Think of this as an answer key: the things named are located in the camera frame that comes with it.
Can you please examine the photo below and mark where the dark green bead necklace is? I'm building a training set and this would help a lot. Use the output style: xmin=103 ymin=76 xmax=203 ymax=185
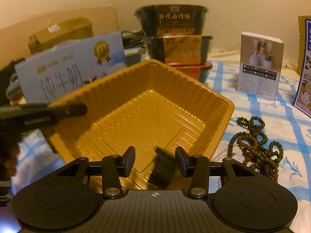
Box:
xmin=227 ymin=116 xmax=285 ymax=165

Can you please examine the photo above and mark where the golden plastic tray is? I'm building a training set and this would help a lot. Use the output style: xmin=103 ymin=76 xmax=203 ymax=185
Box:
xmin=43 ymin=59 xmax=235 ymax=190

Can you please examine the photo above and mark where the light blue milk carton box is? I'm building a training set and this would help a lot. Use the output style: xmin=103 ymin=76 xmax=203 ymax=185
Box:
xmin=15 ymin=32 xmax=127 ymax=103

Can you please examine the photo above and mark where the bottom red-label rice bowl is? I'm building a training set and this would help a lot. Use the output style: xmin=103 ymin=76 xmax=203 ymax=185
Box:
xmin=171 ymin=61 xmax=213 ymax=84

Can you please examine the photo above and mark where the blue checked bed sheet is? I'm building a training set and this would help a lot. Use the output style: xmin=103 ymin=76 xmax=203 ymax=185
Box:
xmin=1 ymin=50 xmax=310 ymax=232

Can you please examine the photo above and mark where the brown cardboard box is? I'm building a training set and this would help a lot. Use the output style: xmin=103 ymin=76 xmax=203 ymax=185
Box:
xmin=28 ymin=17 xmax=93 ymax=54

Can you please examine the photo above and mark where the middle orange-label rice bowl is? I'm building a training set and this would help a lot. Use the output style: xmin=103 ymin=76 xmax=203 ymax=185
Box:
xmin=143 ymin=35 xmax=213 ymax=66

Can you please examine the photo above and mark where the dark blue milk carton box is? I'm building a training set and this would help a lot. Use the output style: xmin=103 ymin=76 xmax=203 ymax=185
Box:
xmin=293 ymin=16 xmax=310 ymax=117

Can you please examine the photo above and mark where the small white humidifier box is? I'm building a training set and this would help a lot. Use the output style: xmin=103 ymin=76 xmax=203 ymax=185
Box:
xmin=237 ymin=32 xmax=284 ymax=101

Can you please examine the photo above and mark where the top black rice bowl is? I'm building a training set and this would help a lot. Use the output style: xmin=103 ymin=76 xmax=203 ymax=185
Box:
xmin=135 ymin=4 xmax=209 ymax=37

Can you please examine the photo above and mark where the black cables pile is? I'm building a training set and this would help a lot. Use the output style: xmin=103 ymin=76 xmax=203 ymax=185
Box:
xmin=121 ymin=28 xmax=147 ymax=50

